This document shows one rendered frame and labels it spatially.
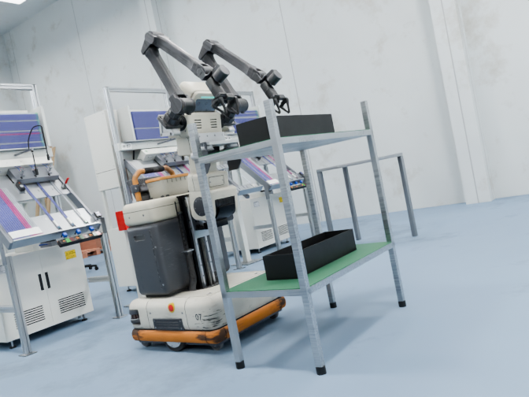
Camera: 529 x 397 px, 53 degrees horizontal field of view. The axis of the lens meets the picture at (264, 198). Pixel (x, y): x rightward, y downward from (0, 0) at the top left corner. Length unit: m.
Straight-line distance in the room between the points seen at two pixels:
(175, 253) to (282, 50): 5.91
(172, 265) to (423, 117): 5.16
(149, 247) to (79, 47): 9.27
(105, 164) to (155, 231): 2.39
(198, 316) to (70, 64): 9.88
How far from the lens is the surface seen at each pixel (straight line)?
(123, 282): 5.30
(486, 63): 7.27
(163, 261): 2.88
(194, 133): 2.33
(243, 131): 2.34
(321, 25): 8.16
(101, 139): 5.20
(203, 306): 2.67
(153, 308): 2.94
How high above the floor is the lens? 0.80
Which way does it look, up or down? 2 degrees down
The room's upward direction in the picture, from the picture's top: 11 degrees counter-clockwise
